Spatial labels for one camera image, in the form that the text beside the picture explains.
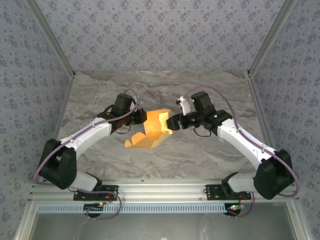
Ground yellow paper box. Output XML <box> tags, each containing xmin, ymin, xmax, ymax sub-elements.
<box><xmin>124</xmin><ymin>108</ymin><xmax>174</xmax><ymax>151</ymax></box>

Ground small circuit board with LED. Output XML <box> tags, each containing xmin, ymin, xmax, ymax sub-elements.
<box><xmin>224</xmin><ymin>202</ymin><xmax>247</xmax><ymax>218</ymax></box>
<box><xmin>83</xmin><ymin>202</ymin><xmax>106</xmax><ymax>218</ymax></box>

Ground grey metal panel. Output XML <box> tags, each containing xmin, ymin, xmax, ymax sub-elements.
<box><xmin>32</xmin><ymin>212</ymin><xmax>298</xmax><ymax>240</ymax></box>

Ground aluminium table side rail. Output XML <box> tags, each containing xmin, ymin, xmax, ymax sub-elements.
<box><xmin>246</xmin><ymin>71</ymin><xmax>286</xmax><ymax>182</ymax></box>
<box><xmin>53</xmin><ymin>72</ymin><xmax>76</xmax><ymax>143</ymax></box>

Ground aluminium frame cross rail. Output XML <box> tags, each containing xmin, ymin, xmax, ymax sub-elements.
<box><xmin>28</xmin><ymin>178</ymin><xmax>301</xmax><ymax>202</ymax></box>

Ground grey slotted cable duct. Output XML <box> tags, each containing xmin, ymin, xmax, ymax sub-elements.
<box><xmin>37</xmin><ymin>202</ymin><xmax>231</xmax><ymax>215</ymax></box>

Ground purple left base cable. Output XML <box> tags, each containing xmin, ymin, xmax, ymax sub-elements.
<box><xmin>84</xmin><ymin>191</ymin><xmax>123</xmax><ymax>221</ymax></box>

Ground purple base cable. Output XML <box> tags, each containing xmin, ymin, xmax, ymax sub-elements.
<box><xmin>84</xmin><ymin>191</ymin><xmax>123</xmax><ymax>221</ymax></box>
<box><xmin>226</xmin><ymin>192</ymin><xmax>256</xmax><ymax>219</ymax></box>

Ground aluminium frame post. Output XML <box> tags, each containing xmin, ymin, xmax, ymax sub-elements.
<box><xmin>246</xmin><ymin>0</ymin><xmax>299</xmax><ymax>76</ymax></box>
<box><xmin>24</xmin><ymin>0</ymin><xmax>76</xmax><ymax>77</ymax></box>

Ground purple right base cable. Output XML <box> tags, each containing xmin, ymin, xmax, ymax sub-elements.
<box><xmin>226</xmin><ymin>192</ymin><xmax>256</xmax><ymax>219</ymax></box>

